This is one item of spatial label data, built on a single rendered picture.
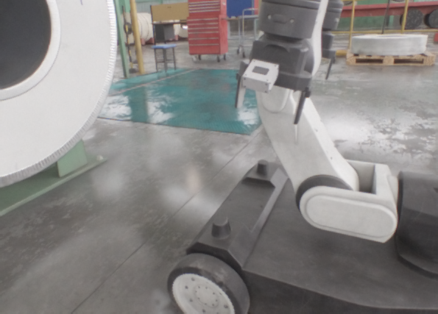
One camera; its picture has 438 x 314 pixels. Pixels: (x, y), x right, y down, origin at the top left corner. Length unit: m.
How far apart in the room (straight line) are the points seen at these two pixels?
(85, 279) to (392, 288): 0.82
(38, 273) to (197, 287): 0.56
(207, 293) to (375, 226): 0.41
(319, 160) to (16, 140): 1.05
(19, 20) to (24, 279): 1.01
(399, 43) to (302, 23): 4.97
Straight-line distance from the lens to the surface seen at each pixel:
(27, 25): 1.53
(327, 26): 0.91
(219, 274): 0.71
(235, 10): 10.16
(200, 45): 6.08
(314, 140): 0.73
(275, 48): 0.50
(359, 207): 0.73
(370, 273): 0.79
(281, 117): 0.69
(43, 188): 1.63
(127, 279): 1.02
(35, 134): 1.36
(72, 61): 1.44
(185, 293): 0.83
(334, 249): 0.83
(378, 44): 5.40
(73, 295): 1.04
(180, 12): 11.15
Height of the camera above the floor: 0.69
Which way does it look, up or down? 21 degrees down
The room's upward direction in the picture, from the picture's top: 3 degrees counter-clockwise
